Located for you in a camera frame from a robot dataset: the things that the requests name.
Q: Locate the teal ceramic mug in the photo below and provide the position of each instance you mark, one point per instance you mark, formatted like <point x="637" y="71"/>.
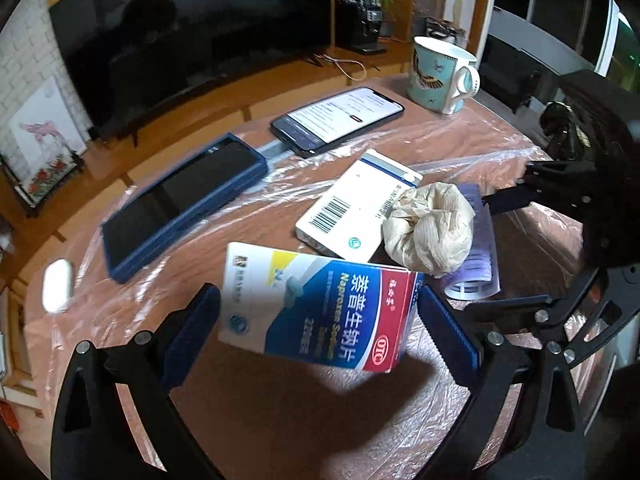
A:
<point x="442" y="76"/>

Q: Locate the crumpled beige tissue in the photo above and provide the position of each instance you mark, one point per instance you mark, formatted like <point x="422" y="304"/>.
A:
<point x="430" y="229"/>

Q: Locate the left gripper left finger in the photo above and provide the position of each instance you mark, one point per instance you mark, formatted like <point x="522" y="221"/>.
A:
<point x="91" y="438"/>

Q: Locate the smartphone with lit screen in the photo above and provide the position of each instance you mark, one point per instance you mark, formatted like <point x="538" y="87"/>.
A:
<point x="323" y="125"/>

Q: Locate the blue red medicine box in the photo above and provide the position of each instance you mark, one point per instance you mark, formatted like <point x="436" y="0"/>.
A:
<point x="316" y="309"/>

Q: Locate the black television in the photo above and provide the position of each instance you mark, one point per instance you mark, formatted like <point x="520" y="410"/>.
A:
<point x="132" y="59"/>

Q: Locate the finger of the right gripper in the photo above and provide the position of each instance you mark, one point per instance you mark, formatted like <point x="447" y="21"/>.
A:
<point x="511" y="314"/>
<point x="530" y="189"/>

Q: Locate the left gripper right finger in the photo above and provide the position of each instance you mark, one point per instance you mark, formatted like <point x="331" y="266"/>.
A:
<point x="545" y="439"/>

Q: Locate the white earbuds case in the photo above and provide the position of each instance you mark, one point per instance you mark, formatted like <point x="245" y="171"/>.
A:
<point x="57" y="286"/>

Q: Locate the coffee machine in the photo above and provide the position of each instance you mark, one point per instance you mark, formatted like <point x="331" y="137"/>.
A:
<point x="357" y="26"/>

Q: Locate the potted plant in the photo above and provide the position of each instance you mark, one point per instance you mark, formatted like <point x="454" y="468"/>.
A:
<point x="388" y="19"/>

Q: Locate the white medicine box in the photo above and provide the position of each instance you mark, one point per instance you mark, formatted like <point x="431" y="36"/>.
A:
<point x="346" y="221"/>

